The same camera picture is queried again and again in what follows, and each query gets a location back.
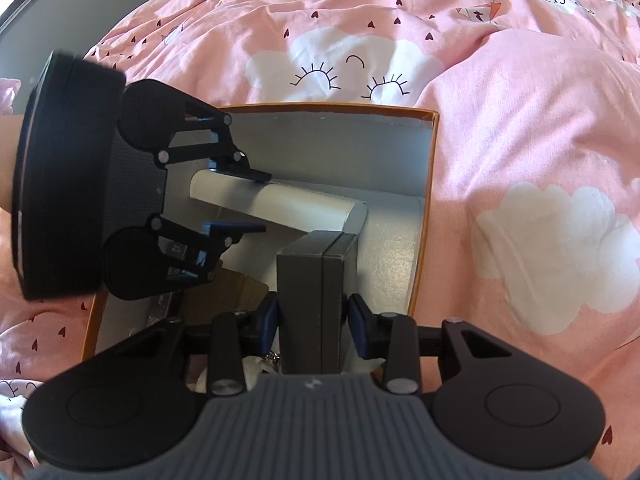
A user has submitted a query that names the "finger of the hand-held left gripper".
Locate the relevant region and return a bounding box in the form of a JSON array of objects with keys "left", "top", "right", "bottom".
[
  {"left": 150, "top": 215, "right": 267, "bottom": 287},
  {"left": 157, "top": 99, "right": 274, "bottom": 183}
]

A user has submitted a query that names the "person's left forearm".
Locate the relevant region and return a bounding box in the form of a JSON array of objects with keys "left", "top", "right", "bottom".
[{"left": 0, "top": 115, "right": 27, "bottom": 212}]

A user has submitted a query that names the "long white box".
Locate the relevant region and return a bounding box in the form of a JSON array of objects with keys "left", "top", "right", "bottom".
[{"left": 189, "top": 169, "right": 368, "bottom": 235}]

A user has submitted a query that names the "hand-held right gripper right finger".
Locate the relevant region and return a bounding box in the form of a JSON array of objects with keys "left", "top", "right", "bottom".
[{"left": 347, "top": 294, "right": 526, "bottom": 395}]

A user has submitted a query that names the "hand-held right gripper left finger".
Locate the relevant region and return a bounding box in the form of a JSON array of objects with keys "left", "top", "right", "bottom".
[{"left": 102, "top": 294, "right": 281, "bottom": 397}]

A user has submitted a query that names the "black square box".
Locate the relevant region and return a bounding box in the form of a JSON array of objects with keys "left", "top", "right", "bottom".
[{"left": 276, "top": 230, "right": 360, "bottom": 376}]

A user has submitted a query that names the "brown cardboard box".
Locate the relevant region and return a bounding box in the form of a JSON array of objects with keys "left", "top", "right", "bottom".
[{"left": 182, "top": 267, "right": 271, "bottom": 322}]

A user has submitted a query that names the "orange cardboard box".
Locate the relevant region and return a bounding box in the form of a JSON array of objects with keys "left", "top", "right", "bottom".
[{"left": 80, "top": 102, "right": 441, "bottom": 362}]

